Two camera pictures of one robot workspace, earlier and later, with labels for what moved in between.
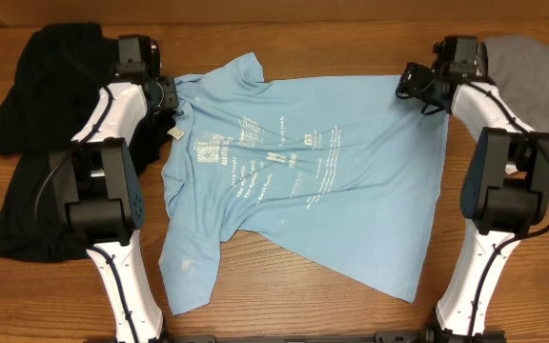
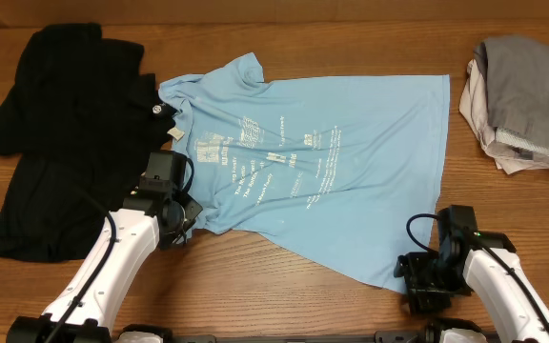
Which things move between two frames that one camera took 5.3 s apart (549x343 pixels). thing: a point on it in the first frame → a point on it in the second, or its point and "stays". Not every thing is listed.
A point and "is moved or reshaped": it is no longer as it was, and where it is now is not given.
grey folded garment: x=539 y=82 stays
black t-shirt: x=55 y=76 stays
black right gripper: x=410 y=83 → x=424 y=303
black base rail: x=383 y=336 stays
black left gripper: x=171 y=94 → x=193 y=207
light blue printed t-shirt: x=344 y=171 is moved or reshaped
